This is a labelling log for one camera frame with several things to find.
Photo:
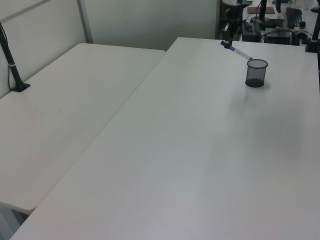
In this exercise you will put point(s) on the grey partition frame post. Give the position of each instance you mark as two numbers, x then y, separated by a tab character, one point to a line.
85	21

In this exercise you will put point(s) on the brown board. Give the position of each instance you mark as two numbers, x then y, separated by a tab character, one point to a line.
255	10

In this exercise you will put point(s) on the black camera stand pole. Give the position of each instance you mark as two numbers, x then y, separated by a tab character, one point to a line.
11	65

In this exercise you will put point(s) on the white side table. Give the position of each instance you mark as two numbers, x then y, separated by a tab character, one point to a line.
62	112

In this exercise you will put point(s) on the silver metal device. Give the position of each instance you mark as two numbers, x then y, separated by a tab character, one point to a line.
300	35

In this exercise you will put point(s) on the blue and white marker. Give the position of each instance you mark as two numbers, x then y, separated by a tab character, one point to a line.
240	53

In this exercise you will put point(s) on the black equipment case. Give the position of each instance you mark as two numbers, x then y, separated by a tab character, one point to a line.
251	31

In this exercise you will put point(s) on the black mesh pen cup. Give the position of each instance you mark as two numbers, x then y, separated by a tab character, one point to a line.
256	73

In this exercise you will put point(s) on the black monitor stand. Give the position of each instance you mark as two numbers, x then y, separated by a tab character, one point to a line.
261	12

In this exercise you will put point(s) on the black clamp with pole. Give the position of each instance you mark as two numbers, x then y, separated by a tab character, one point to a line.
312	42

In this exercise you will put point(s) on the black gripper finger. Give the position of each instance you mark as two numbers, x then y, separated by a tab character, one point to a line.
228	43

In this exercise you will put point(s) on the black keyboard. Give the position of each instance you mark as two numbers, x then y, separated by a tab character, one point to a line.
294	16

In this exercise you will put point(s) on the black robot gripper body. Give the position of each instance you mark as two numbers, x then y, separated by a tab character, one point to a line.
233	20

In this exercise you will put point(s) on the black box device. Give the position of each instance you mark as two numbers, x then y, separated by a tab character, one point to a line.
278	36

